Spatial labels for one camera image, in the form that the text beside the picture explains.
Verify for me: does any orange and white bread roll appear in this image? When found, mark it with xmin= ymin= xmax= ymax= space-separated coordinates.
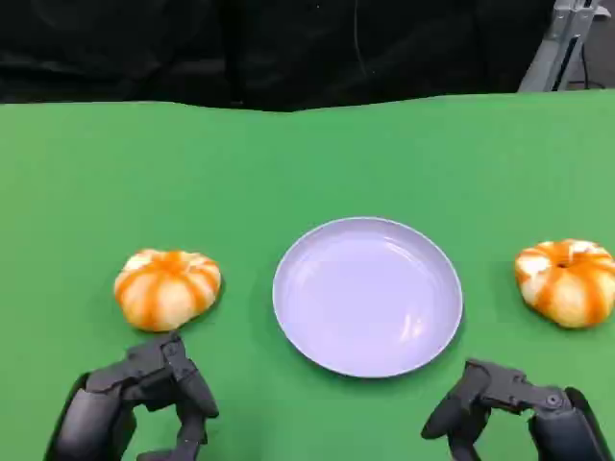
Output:
xmin=113 ymin=248 xmax=223 ymax=332
xmin=514 ymin=238 xmax=615 ymax=329

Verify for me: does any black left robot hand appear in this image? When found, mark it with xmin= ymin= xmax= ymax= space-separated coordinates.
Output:
xmin=45 ymin=330 xmax=221 ymax=461

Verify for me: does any black backdrop curtain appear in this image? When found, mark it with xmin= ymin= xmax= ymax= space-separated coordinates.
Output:
xmin=0 ymin=0 xmax=558 ymax=113

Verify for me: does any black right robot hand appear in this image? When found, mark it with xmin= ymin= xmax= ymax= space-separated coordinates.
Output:
xmin=421 ymin=358 xmax=614 ymax=461

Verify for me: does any grey metal frame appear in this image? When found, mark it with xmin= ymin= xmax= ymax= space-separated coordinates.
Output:
xmin=517 ymin=0 xmax=591 ymax=93

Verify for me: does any lilac plate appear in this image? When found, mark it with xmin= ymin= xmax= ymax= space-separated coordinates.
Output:
xmin=272 ymin=216 xmax=465 ymax=379

